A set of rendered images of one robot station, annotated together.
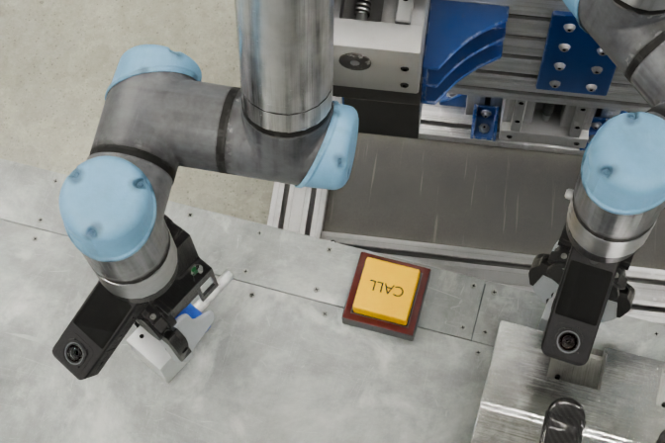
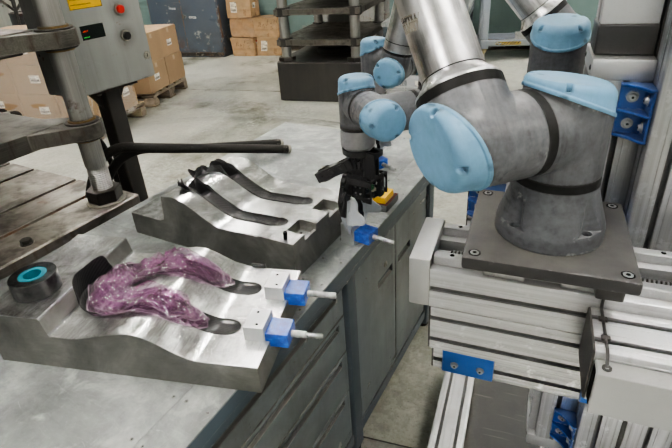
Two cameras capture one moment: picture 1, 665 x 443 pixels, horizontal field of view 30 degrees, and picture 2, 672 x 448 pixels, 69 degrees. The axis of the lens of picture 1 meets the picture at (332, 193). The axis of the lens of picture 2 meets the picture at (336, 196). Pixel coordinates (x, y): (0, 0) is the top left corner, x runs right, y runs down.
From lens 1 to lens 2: 149 cm
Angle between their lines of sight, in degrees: 69
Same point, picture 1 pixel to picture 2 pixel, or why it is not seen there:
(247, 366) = not seen: hidden behind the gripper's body
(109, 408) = not seen: hidden behind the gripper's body
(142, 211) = (366, 42)
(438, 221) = (487, 398)
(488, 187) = (511, 425)
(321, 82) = (391, 31)
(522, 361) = (331, 194)
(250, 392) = not seen: hidden behind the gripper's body
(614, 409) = (302, 210)
